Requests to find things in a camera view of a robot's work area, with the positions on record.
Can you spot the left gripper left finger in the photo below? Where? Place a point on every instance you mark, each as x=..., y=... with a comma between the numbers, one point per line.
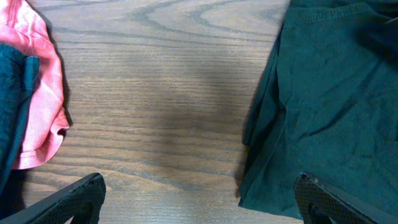
x=79, y=202

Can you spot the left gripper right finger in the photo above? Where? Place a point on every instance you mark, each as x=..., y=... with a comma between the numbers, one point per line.
x=322, y=203

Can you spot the black shorts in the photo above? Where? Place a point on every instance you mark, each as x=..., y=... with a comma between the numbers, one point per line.
x=327, y=105

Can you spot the navy blue shorts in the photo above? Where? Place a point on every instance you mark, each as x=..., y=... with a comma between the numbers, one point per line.
x=18, y=80

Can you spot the red printed t-shirt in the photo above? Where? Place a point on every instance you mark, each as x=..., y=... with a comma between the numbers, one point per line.
x=25, y=30

